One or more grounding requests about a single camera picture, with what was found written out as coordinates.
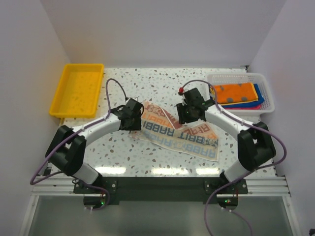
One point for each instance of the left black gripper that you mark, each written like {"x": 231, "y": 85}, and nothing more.
{"x": 136, "y": 126}

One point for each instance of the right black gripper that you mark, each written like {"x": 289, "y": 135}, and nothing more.
{"x": 183, "y": 118}

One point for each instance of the white orange patterned towel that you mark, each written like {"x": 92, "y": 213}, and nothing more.
{"x": 160, "y": 127}

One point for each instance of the orange grey cat towel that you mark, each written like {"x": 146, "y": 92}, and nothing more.
{"x": 233, "y": 94}

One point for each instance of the pink microfiber towel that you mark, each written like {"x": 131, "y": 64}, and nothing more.
{"x": 243, "y": 108}

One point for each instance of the blue towel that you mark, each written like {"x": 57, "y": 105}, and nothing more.
{"x": 260, "y": 99}

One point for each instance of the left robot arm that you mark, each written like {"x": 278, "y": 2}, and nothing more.
{"x": 67, "y": 149}

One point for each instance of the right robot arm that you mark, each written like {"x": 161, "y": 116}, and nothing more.
{"x": 255, "y": 147}

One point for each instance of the yellow plastic bin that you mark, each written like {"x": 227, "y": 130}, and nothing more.
{"x": 78, "y": 91}

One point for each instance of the white perforated plastic basket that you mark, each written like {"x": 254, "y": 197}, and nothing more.
{"x": 233, "y": 78}

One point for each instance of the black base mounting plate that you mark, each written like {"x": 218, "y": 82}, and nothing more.
{"x": 148, "y": 189}

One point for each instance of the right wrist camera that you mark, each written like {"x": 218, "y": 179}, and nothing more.
{"x": 181, "y": 93}

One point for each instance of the aluminium extrusion rail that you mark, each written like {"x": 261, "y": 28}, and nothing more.
{"x": 260, "y": 184}

